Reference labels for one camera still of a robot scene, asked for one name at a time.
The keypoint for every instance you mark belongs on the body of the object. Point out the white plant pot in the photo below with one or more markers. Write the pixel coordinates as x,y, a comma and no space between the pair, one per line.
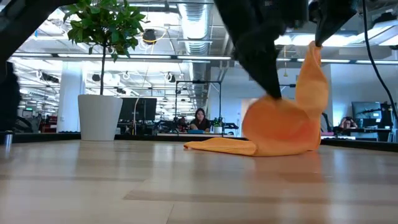
99,118

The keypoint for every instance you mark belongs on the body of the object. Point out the person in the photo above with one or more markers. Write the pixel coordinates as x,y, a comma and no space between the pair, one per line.
348,123
200,123

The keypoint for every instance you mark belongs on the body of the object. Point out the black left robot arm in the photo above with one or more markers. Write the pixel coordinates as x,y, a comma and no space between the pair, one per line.
25,18

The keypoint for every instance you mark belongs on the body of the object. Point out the white column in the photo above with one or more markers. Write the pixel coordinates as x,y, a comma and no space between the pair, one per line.
70,93

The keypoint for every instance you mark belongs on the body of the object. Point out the silver metal cylinder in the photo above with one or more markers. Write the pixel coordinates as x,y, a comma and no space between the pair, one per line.
8,138

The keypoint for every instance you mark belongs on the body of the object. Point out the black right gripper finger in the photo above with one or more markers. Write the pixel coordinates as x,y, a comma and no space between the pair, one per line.
337,21
320,28

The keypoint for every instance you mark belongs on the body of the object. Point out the black ceiling speaker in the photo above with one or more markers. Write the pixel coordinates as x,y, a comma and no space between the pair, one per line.
149,36

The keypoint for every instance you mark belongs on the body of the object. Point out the green leafy plant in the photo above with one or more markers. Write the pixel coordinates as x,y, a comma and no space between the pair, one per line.
105,28

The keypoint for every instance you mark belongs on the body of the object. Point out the black monitor back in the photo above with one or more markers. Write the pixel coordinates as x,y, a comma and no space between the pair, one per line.
140,110

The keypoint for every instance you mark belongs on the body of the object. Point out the silver ceiling duct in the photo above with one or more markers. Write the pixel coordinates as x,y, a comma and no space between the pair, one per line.
196,25

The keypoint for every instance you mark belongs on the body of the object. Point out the dark computer monitor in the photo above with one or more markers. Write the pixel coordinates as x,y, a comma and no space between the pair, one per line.
367,109

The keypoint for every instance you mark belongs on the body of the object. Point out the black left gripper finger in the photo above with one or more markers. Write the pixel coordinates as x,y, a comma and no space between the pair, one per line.
255,68
273,71

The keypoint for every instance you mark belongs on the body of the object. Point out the pale pink door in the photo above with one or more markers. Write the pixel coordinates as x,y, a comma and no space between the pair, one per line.
243,109

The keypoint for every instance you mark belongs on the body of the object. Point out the orange microfiber towel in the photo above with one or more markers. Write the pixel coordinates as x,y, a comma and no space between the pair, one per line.
280,130

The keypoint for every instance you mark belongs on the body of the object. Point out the long ceiling light strip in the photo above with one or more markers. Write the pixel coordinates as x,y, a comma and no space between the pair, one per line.
149,56

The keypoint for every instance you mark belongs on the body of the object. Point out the black station frame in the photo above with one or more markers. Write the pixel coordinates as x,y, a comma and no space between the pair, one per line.
199,82

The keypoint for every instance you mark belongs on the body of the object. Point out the small white pot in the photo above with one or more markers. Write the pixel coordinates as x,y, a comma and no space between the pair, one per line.
218,129

